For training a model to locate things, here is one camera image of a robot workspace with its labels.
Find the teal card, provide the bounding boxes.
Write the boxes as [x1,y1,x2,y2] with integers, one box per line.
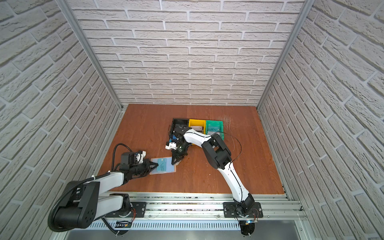
[157,158,167,173]

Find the tan leather card holder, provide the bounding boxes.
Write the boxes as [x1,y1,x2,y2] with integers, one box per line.
[150,157,177,175]

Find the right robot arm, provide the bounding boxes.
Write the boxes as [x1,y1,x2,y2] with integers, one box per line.
[166,126,255,217]

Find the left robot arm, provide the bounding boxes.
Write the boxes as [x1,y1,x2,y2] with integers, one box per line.
[48,151,158,235]

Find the cards in yellow bin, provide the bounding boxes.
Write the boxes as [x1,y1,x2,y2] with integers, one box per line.
[191,126,204,133]

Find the cards in green bin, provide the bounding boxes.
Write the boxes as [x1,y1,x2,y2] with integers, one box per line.
[207,126,222,135]

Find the black storage bin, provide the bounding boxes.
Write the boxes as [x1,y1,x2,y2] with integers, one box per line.
[169,119,189,139]

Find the yellow storage bin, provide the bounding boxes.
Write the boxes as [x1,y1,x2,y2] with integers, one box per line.
[189,119,207,134]

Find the green storage bin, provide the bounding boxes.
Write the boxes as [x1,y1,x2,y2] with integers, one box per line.
[206,120,225,140]

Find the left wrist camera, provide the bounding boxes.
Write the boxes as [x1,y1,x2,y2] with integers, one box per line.
[134,151,146,165]

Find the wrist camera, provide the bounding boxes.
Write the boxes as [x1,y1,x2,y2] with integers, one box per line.
[134,151,146,165]
[165,139,178,150]

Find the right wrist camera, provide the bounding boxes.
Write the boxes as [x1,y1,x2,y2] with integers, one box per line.
[165,139,178,150]

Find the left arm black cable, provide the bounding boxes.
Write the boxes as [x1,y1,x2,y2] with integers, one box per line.
[110,143,133,172]

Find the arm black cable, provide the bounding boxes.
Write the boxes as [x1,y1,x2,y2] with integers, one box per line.
[110,143,133,172]
[221,131,243,166]

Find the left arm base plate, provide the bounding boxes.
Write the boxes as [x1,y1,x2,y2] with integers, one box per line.
[106,202,147,219]

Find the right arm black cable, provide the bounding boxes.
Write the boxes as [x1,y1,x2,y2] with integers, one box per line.
[221,131,243,166]

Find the aluminium mounting rail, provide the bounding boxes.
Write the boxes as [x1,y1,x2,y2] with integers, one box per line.
[128,192,308,221]

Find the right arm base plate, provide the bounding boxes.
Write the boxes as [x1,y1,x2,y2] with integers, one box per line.
[223,202,264,219]

